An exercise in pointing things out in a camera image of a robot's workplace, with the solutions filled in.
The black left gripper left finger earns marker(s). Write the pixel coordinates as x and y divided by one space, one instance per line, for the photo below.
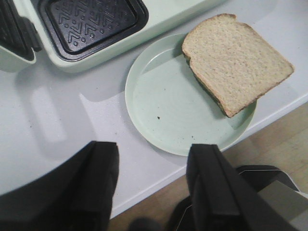
75 196

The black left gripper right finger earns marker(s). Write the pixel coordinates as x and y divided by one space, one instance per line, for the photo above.
223 198

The mint green sandwich maker lid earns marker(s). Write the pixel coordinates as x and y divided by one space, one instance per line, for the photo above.
19 42

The mint green breakfast maker base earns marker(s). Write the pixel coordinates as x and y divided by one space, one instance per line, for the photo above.
80 34

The mint green round plate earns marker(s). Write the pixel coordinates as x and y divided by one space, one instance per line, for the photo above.
169 107

